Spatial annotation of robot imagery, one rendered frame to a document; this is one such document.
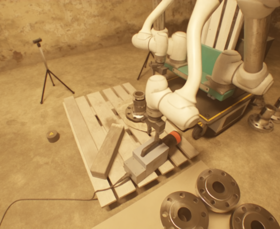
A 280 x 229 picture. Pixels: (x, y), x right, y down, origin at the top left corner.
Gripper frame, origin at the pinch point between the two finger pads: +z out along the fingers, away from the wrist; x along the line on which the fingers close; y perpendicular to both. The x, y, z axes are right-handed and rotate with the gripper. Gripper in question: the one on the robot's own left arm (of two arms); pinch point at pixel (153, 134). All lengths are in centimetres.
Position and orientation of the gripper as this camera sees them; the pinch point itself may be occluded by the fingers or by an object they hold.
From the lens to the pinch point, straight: 100.3
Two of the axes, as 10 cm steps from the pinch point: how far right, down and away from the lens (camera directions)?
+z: 0.0, 7.5, 6.7
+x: 6.4, 5.1, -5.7
